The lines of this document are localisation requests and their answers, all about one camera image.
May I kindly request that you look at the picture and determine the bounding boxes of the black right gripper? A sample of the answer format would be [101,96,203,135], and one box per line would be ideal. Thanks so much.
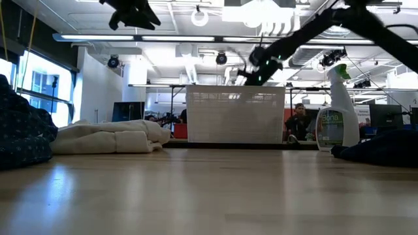
[237,60,284,87]

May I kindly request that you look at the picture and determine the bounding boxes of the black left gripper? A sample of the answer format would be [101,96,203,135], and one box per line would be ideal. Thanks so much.
[99,0,161,31]

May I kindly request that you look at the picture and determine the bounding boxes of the navy garment white stripes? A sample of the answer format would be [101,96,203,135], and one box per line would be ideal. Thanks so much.
[330,129,418,169]

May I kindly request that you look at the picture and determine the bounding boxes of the navy patterned garment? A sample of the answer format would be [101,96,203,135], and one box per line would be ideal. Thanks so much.
[0,74,59,170]

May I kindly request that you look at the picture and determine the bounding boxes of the white laundry basket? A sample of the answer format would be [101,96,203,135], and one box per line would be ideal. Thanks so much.
[185,84,287,144]

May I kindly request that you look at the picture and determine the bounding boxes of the long ceiling light bar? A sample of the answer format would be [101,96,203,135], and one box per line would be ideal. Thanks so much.
[52,32,418,46]

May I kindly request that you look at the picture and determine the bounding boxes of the black track light cluster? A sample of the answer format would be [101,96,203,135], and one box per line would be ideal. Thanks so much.
[319,47,347,68]

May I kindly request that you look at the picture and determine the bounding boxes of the short fluorescent light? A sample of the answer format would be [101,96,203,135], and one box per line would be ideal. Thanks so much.
[127,84,187,88]

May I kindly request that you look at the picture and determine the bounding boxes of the white spray bottle green trigger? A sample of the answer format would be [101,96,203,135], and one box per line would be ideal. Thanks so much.
[315,63,360,151]

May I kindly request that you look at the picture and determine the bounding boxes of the black tripod stand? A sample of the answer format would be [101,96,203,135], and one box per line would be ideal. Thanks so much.
[50,75,59,114]

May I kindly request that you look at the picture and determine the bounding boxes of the black monitor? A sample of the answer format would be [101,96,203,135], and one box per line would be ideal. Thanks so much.
[369,104,404,129]
[112,101,146,123]

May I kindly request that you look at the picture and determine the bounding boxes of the red storage box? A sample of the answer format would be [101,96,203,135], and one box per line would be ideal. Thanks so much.
[172,123,189,140]

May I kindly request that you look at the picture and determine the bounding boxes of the cream folded garment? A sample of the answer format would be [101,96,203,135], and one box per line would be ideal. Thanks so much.
[50,119,172,155]

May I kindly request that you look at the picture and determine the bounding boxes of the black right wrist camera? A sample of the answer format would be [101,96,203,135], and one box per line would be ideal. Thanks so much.
[248,46,267,67]

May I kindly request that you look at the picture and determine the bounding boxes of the silver ventilation duct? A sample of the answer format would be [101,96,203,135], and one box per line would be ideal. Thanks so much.
[289,19,370,69]

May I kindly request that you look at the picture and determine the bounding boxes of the black metal table frame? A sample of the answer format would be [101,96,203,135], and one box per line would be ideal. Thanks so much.
[287,86,330,114]

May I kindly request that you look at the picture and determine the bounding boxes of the black aluminium table frame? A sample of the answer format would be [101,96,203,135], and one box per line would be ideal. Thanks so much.
[163,138,319,151]

